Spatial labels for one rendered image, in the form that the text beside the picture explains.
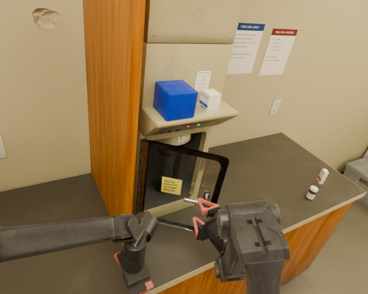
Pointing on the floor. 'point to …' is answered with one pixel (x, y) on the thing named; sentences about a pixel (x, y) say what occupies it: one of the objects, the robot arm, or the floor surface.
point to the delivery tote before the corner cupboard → (366, 181)
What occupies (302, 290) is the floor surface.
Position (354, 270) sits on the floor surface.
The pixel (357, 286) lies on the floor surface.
